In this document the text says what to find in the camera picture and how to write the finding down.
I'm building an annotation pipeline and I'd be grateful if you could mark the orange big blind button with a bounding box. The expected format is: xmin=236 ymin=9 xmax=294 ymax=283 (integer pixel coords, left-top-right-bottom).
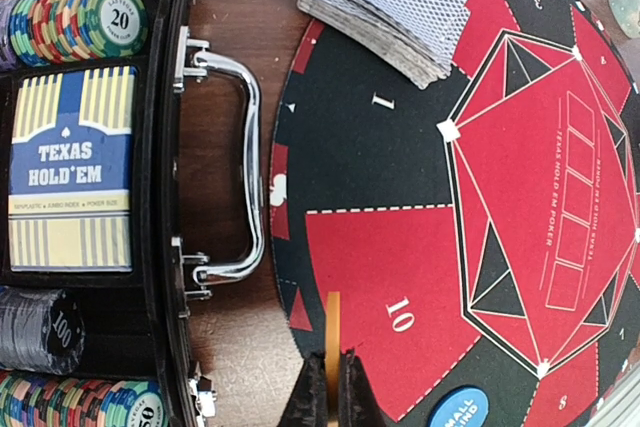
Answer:
xmin=325 ymin=292 xmax=341 ymax=426

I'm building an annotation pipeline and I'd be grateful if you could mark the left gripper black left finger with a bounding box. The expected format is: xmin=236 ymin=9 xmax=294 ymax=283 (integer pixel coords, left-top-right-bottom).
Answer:
xmin=279 ymin=353 xmax=329 ymax=427

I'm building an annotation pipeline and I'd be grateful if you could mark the blue small blind button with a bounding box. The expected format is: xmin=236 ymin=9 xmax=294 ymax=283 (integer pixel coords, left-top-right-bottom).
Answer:
xmin=427 ymin=387 xmax=489 ymax=427

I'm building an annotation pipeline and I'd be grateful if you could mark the green 20 chip stack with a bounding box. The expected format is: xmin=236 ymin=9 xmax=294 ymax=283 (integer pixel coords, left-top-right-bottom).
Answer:
xmin=1 ymin=0 xmax=149 ymax=71

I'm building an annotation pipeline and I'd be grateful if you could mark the cream patterned ceramic mug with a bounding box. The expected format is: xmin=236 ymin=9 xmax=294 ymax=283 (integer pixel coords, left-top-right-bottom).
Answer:
xmin=608 ymin=0 xmax=639 ymax=39

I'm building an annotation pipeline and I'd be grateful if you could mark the green 50 chip stack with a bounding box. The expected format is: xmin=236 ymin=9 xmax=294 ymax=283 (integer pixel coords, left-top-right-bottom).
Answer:
xmin=1 ymin=371 xmax=169 ymax=427

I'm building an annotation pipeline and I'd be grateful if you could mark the blue backed card deck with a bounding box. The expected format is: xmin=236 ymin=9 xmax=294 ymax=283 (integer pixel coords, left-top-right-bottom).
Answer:
xmin=297 ymin=0 xmax=471 ymax=90

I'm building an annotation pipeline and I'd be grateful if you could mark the chrome case handle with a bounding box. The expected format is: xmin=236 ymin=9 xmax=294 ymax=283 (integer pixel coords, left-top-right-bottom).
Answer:
xmin=172 ymin=26 xmax=266 ymax=301

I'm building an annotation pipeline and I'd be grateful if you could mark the black 100 chip stack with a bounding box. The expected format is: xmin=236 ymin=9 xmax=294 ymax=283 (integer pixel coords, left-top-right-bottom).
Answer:
xmin=1 ymin=286 xmax=85 ymax=375

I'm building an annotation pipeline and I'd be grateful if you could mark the black poker chip case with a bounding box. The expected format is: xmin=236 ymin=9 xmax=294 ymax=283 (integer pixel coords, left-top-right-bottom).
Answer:
xmin=1 ymin=0 xmax=199 ymax=426

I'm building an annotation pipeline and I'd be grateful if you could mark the Texas Hold'em card box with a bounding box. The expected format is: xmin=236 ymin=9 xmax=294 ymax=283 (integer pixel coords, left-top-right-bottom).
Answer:
xmin=8 ymin=66 xmax=137 ymax=273

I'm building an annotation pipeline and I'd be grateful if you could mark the round red black poker mat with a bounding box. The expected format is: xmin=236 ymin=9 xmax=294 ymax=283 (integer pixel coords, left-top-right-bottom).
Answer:
xmin=270 ymin=0 xmax=639 ymax=426

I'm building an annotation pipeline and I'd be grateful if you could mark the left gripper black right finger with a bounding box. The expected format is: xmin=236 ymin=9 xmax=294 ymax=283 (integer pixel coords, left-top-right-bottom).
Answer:
xmin=338 ymin=349 xmax=386 ymax=427

